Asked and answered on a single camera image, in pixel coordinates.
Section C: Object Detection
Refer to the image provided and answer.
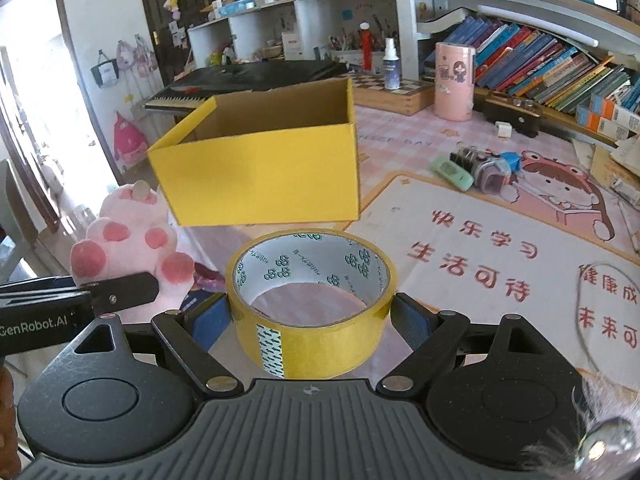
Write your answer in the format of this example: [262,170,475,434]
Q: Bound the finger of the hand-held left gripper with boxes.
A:
[82,271,161,317]

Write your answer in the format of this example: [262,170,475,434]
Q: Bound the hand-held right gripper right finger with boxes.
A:
[375,292,557,396]

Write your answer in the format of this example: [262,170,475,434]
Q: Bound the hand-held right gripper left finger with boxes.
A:
[70,291,241,397]

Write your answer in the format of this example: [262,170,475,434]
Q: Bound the pink plush paw toy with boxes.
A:
[70,180,196,323]

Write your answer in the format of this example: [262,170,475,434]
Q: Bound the yellow tape roll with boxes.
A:
[225,228,398,380]

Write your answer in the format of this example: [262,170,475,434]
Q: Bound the yellow cardboard box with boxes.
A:
[146,77,361,227]

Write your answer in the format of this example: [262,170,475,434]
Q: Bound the black binder clip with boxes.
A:
[449,143,482,173]

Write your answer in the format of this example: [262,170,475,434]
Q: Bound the pink cartoon desk mat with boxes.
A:
[180,100,640,396]

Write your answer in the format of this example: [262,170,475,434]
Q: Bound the pink backpack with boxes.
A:
[112,112,149,176]

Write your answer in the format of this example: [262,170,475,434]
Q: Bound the mint green remote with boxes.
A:
[431,156,473,192]

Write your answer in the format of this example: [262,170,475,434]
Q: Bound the white tote bag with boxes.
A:
[90,50,121,89]

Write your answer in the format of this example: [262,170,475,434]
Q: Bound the wooden chessboard box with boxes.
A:
[347,72,436,116]

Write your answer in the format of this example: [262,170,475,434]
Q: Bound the dark wooden radio box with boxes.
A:
[482,91,543,138]

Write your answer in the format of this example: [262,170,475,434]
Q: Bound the pink cartoon canister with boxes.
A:
[433,41,477,122]

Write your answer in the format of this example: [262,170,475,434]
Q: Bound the black electronic keyboard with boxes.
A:
[144,60,351,126]

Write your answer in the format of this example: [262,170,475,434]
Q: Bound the white spray bottle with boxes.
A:
[381,37,403,92]

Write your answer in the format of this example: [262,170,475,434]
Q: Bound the blue orange carton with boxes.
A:
[575,105,640,147]
[590,92,640,127]

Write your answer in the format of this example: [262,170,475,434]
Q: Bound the pen holder with pens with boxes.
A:
[325,30,366,67]

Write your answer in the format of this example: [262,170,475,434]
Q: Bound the red bottle figure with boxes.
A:
[359,22,375,72]

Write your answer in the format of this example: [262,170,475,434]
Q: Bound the row of colourful books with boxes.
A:
[425,15,633,116]

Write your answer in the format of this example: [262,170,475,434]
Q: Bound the white box red label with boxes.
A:
[281,31,304,60]

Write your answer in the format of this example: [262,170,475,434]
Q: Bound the white shelf unit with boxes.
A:
[187,0,640,86]

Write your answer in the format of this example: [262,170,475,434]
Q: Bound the thick open book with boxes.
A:
[417,7,481,36]

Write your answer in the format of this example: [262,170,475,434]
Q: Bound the blue tissue pack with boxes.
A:
[217,0,258,18]

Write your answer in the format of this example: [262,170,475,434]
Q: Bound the thin wire loop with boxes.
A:
[575,261,640,376]

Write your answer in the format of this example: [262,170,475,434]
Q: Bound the grey furry pompom keychain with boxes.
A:
[520,370,640,472]

